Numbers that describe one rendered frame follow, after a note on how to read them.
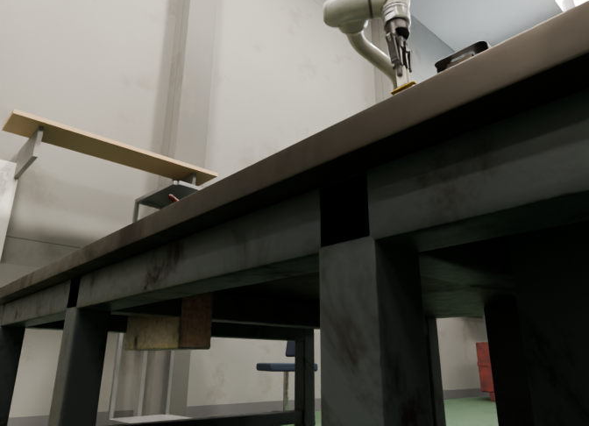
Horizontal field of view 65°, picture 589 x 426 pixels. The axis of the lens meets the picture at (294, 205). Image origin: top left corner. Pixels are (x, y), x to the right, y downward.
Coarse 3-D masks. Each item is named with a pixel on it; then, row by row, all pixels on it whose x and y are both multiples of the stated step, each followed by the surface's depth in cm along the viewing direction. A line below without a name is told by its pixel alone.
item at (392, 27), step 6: (390, 24) 146; (396, 24) 145; (402, 24) 145; (390, 30) 146; (396, 30) 145; (402, 30) 145; (408, 30) 146; (396, 36) 144; (402, 36) 148; (408, 36) 148; (396, 42) 144; (402, 48) 145
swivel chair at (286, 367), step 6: (288, 342) 419; (288, 348) 415; (288, 354) 411; (258, 366) 392; (264, 366) 375; (270, 366) 362; (276, 366) 363; (282, 366) 364; (288, 366) 366; (288, 372) 385; (288, 378) 383
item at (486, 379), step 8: (480, 344) 629; (480, 352) 626; (488, 352) 620; (480, 360) 623; (488, 360) 617; (480, 368) 621; (488, 368) 615; (480, 376) 618; (488, 376) 612; (480, 384) 617; (488, 384) 610; (488, 392) 608
